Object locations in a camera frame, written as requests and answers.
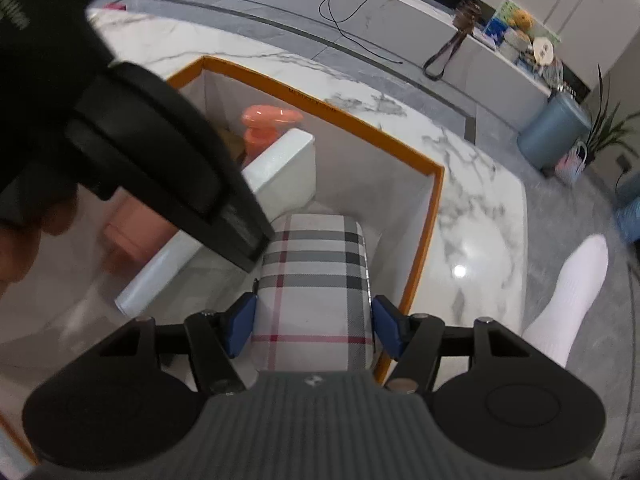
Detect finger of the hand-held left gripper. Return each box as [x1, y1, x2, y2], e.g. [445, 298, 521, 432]
[64, 61, 277, 274]

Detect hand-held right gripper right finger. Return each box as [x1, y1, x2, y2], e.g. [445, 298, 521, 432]
[371, 294, 529, 394]

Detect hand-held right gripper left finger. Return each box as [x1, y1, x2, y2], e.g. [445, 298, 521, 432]
[97, 291, 259, 396]

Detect plaid case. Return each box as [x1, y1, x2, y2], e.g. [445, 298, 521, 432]
[250, 214, 377, 374]

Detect pink cylinder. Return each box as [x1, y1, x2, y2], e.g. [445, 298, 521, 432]
[102, 104, 304, 264]

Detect long white box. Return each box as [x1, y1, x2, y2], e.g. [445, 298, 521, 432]
[115, 128, 317, 319]

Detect orange cardboard box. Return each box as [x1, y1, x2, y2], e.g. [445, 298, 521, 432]
[0, 56, 446, 467]

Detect person's left hand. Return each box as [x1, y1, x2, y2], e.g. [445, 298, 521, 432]
[0, 166, 79, 286]

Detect person's white socked foot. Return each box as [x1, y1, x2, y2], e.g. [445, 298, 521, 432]
[522, 234, 610, 369]

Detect pink woven basket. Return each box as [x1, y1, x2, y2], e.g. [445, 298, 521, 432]
[557, 140, 587, 186]

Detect grey trash can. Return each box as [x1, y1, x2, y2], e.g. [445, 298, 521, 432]
[517, 94, 593, 174]

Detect marble television console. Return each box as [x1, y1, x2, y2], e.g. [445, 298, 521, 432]
[119, 0, 555, 134]

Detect blue plastic bag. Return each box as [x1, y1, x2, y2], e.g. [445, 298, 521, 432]
[615, 202, 640, 247]

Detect tall green floor plant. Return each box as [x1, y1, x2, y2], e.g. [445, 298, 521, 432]
[582, 64, 640, 162]

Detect patterned plate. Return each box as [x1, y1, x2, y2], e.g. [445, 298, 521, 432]
[542, 57, 564, 86]

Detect grey stone pots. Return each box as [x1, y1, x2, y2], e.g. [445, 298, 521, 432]
[500, 27, 532, 62]

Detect black cable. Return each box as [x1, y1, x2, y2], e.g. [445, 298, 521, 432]
[327, 0, 405, 66]

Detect brown camera bag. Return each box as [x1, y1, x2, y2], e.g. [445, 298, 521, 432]
[423, 0, 483, 81]

